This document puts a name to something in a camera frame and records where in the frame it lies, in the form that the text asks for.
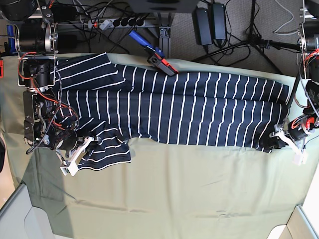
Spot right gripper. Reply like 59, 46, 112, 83
54, 131, 101, 164

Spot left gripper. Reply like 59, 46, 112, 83
259, 115, 319, 154

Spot navy white striped T-shirt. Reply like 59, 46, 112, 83
50, 53, 289, 171

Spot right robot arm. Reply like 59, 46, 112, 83
0, 0, 99, 169

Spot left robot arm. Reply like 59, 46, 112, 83
259, 0, 319, 156

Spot grey bin right corner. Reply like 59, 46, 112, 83
267, 205, 319, 239

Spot grey bin corner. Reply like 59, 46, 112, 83
0, 183, 54, 239
267, 205, 319, 239

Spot grey bin left corner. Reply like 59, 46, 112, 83
0, 183, 54, 239

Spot black tripod stand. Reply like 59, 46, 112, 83
193, 0, 301, 74

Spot green table cloth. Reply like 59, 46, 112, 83
0, 56, 319, 239

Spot blue orange black clamp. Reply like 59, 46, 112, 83
129, 30, 179, 76

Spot blue clamp at left edge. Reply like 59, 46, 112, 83
6, 25, 16, 55

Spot grey power strip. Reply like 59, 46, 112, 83
84, 17, 148, 30

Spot black power adapter right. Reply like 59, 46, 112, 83
211, 3, 227, 48

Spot black power adapter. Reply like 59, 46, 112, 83
192, 7, 212, 46
211, 3, 227, 48

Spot black power adapter left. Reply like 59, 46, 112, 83
192, 7, 212, 46

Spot dark monitor base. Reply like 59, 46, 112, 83
127, 0, 199, 13

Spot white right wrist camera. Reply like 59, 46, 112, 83
60, 160, 79, 176

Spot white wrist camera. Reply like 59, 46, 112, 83
60, 160, 79, 176
293, 149, 308, 166

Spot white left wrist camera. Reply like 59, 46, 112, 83
293, 149, 308, 166

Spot white cable on floor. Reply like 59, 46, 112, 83
273, 0, 301, 35

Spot aluminium table frame rail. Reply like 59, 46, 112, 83
149, 12, 175, 58

